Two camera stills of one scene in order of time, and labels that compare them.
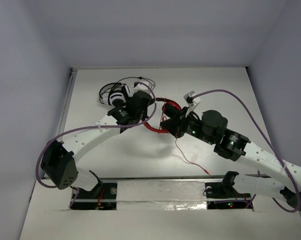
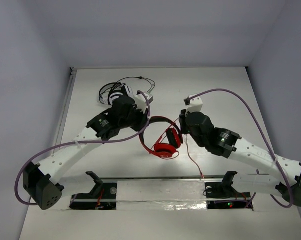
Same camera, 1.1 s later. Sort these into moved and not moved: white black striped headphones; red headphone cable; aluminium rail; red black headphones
Moved: red black headphones; red headphone cable
Not moved: white black striped headphones; aluminium rail
